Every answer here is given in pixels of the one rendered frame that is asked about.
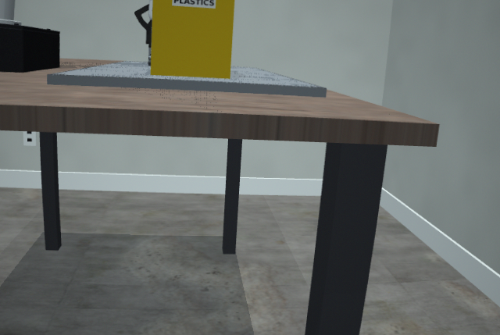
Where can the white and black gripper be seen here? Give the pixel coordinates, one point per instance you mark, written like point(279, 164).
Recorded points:
point(148, 25)

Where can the yellow open-top bin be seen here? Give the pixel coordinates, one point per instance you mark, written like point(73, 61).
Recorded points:
point(192, 38)

